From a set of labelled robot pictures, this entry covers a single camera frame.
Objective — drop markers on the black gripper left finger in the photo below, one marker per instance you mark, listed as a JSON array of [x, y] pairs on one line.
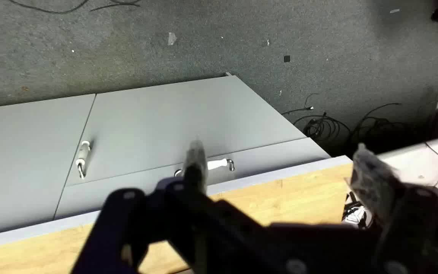
[[194, 202]]

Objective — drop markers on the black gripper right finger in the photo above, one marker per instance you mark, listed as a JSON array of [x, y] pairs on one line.
[[375, 177]]

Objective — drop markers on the white side table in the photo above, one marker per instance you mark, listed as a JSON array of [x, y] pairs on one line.
[[426, 161]]

